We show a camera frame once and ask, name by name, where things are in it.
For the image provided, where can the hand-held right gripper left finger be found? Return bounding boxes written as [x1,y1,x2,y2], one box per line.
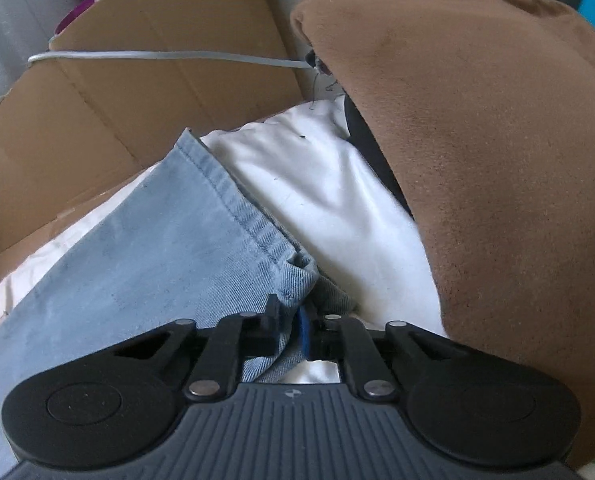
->
[114,294,281,402]

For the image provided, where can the blue denim pants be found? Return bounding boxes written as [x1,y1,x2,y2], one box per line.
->
[0,127,363,461]

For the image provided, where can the grey plastic-wrapped mattress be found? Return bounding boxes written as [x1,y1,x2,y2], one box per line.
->
[0,0,83,126]

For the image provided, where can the tissue pack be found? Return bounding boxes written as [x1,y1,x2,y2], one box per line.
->
[52,0,138,36]

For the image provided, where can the flattened cardboard box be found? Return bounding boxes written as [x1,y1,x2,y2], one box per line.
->
[0,0,321,273]

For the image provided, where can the brown folded cloth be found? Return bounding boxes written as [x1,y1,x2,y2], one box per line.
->
[290,0,595,466]

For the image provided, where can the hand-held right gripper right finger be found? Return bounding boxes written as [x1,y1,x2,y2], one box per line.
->
[298,308,473,402]

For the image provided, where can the white cable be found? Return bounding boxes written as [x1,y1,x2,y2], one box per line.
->
[28,49,318,68]

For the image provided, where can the bear printed bedsheet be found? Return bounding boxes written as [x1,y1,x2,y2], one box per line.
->
[0,97,451,386]

